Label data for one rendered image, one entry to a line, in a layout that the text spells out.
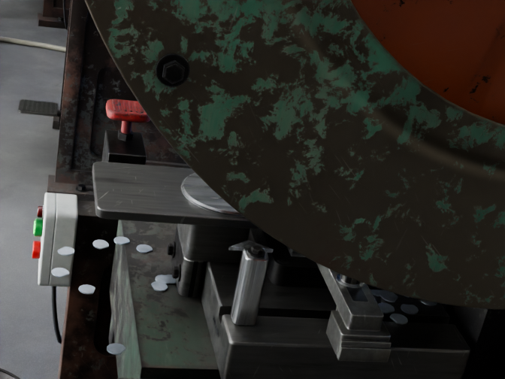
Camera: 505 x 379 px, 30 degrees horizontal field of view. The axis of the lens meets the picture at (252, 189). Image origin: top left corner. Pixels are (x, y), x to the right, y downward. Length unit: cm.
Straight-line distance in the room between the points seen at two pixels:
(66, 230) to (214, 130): 82
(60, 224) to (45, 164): 163
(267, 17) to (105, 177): 61
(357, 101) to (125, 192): 56
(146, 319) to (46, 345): 106
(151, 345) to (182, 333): 5
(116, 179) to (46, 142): 202
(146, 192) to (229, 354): 24
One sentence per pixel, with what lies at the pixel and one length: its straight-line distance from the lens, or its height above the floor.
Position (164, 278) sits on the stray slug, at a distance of 128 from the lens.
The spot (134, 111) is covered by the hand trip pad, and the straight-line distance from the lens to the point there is 150.
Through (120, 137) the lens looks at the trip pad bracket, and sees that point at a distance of 153.
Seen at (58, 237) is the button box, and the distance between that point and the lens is 147.
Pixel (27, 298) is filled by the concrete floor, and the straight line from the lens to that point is 240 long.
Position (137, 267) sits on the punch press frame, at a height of 64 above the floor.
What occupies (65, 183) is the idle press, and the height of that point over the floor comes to 3.
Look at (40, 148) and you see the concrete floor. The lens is 319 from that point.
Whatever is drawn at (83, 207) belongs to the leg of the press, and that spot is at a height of 62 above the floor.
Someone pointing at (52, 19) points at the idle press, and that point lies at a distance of 448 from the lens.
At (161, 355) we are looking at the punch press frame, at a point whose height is 65.
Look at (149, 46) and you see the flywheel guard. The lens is 64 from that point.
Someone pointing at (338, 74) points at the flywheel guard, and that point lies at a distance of 67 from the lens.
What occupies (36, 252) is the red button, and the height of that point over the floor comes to 54.
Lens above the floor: 131
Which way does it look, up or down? 25 degrees down
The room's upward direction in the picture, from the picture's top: 11 degrees clockwise
